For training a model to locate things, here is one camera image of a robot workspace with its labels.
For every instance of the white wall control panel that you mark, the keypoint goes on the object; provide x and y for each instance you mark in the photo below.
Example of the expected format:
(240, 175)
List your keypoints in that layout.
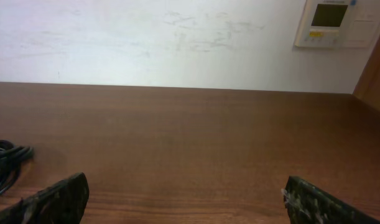
(333, 24)

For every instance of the brown wooden side panel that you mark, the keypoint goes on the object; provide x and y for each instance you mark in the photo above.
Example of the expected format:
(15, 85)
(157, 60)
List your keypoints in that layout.
(368, 87)

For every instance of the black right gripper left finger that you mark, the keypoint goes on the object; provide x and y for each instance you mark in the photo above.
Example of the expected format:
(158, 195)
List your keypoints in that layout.
(62, 203)

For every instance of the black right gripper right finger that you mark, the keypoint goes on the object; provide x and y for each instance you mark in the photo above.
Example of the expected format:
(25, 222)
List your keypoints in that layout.
(307, 204)

